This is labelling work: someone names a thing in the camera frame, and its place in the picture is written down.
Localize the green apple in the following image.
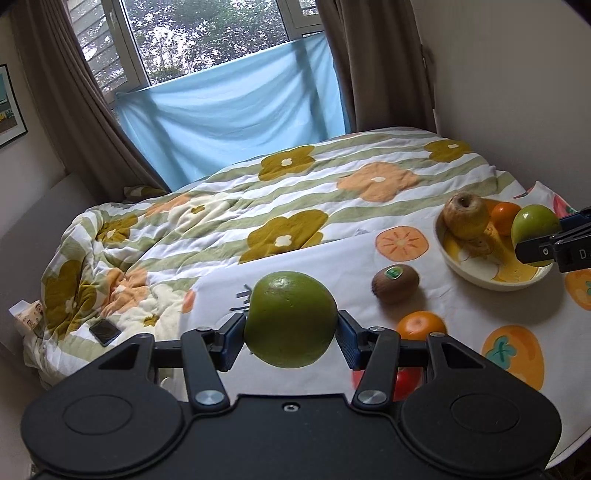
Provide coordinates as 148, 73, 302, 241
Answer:
245, 271, 338, 369
511, 204, 562, 267

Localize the red tomato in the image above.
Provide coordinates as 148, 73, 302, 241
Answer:
353, 366, 423, 407

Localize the orange mandarin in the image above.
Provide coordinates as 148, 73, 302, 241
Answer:
396, 311, 447, 341

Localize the brown kiwi with sticker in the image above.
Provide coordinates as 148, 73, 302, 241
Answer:
370, 264, 420, 305

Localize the cream yellow fruit bowl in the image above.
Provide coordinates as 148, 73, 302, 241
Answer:
434, 212, 552, 292

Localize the orange in bowl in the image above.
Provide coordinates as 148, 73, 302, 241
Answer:
490, 202, 521, 237

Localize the white fruit-print cloth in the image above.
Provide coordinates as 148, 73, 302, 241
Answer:
177, 180, 591, 462

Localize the wrinkled brown apple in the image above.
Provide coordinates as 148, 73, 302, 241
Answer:
443, 192, 490, 241

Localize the black phone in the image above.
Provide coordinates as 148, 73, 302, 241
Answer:
89, 319, 121, 347

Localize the floral striped quilt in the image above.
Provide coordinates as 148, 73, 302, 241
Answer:
23, 127, 523, 385

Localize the small patterned box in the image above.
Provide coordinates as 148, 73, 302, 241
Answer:
9, 300, 43, 338

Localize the grey bed headboard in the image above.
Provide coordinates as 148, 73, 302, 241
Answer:
1, 174, 95, 359

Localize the brown left curtain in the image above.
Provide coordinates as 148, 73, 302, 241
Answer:
9, 1, 169, 202

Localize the brown curtain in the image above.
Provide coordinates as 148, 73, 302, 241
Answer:
9, 1, 169, 202
315, 0, 436, 132

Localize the light blue hanging sheet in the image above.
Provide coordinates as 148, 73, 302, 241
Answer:
115, 33, 348, 190

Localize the brown right curtain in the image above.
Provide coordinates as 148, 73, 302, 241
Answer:
315, 0, 436, 132

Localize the framed wall picture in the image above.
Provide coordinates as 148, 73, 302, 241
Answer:
0, 64, 28, 148

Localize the window with white frame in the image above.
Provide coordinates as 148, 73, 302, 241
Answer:
63, 0, 322, 103

